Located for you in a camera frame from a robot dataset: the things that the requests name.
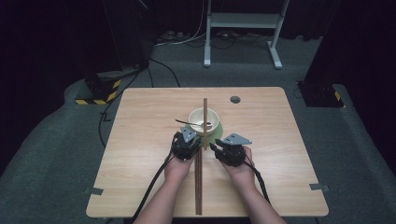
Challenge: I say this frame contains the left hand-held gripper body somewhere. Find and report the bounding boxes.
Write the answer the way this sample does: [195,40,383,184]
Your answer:
[171,125,200,161]

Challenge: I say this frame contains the grey tape piece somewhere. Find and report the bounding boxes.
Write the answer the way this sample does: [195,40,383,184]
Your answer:
[83,187,105,197]
[309,183,331,192]

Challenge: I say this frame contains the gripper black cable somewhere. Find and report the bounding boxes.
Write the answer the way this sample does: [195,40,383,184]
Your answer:
[244,160,271,205]
[129,150,176,224]

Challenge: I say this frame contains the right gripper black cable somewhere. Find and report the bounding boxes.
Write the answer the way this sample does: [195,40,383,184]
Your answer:
[244,160,271,205]

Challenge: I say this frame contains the black stand column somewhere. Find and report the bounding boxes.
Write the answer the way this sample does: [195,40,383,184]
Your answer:
[101,0,157,70]

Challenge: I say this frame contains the person's left hand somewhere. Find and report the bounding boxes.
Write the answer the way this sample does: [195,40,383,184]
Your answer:
[163,152,196,185]

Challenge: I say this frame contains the person's right hand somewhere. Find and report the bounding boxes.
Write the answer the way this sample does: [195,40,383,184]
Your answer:
[219,145,257,185]

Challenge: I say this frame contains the white metal stand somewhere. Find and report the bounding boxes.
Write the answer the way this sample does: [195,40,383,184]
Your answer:
[203,0,290,70]

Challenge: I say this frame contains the black cables under white stand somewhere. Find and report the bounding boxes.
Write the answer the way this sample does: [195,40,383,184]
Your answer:
[186,30,270,50]

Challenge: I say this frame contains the white floor cable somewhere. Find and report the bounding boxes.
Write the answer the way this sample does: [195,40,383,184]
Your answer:
[153,0,208,49]

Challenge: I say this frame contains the black floor cable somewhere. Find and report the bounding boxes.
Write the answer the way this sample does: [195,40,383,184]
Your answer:
[98,57,182,147]

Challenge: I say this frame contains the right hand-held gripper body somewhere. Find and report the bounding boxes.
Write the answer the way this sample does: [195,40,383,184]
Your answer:
[219,133,253,168]

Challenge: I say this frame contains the black base with hazard stripes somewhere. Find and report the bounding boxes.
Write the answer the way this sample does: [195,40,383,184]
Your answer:
[296,80,346,109]
[75,71,122,106]

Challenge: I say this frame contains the round green placemat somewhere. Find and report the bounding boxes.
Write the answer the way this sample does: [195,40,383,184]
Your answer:
[184,120,224,147]

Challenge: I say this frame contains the cream white bowl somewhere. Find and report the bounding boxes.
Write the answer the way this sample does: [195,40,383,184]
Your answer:
[188,107,220,137]

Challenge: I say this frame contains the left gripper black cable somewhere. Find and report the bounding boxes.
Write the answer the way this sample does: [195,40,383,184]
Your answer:
[129,150,176,224]

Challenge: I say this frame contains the long wooden striped stick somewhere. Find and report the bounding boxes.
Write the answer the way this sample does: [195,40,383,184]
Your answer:
[194,150,204,217]

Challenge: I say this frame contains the power strip with plugs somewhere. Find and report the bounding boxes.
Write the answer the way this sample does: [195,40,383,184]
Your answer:
[156,29,189,44]

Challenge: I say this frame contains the metal spoon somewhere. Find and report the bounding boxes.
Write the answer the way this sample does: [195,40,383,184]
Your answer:
[175,119,214,131]

